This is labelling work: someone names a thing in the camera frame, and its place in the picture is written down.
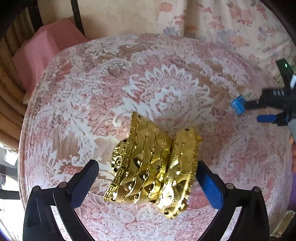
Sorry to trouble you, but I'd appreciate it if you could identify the gold ornament with black base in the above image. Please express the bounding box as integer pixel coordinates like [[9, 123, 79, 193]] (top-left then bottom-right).
[[103, 111, 202, 219]]

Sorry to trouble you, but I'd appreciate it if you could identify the blue white medicine box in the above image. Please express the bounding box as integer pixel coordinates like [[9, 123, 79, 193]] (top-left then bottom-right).
[[230, 89, 254, 115]]

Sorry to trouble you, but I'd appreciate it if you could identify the floral bedspread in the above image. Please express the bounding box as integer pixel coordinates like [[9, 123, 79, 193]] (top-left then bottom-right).
[[159, 0, 296, 84]]

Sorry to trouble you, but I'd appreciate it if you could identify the person's hand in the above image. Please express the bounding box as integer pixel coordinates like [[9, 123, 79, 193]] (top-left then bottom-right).
[[289, 135, 296, 173]]

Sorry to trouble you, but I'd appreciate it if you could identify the pink cushion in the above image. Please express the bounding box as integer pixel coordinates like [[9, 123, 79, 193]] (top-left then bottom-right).
[[13, 18, 88, 94]]

